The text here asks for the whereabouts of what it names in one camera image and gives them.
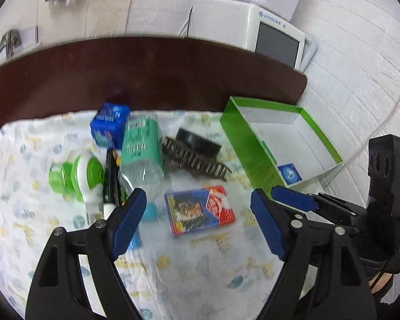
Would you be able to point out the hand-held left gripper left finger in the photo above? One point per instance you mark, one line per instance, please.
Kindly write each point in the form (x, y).
(130, 220)

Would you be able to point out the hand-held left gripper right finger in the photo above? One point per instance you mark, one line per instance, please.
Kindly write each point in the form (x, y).
(266, 223)

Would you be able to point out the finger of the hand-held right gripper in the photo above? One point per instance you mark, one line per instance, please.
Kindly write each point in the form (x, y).
(293, 199)

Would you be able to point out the black marker pen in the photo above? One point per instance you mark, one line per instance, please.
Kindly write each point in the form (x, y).
(109, 180)

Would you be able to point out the blue red playing card box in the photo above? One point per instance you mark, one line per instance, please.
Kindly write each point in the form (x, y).
(196, 211)

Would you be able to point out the green white cardboard box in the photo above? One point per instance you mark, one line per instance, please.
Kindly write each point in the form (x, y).
(250, 140)

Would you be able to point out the plastic bottle with teal label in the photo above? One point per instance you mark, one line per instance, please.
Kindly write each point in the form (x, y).
(141, 143)

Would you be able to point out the brown hair claw clip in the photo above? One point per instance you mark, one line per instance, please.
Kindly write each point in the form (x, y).
(190, 156)

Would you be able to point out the black tape roll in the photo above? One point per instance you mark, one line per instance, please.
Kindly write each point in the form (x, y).
(200, 143)

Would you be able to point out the green white plastic toy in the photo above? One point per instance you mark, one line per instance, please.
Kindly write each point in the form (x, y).
(83, 176)

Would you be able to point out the printed white cloth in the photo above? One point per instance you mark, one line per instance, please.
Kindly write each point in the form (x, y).
(193, 273)

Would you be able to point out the blue pencil sharpener box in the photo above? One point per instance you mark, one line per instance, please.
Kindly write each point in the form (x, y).
(108, 126)

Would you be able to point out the white appliance with screen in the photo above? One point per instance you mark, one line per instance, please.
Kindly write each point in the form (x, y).
(230, 20)

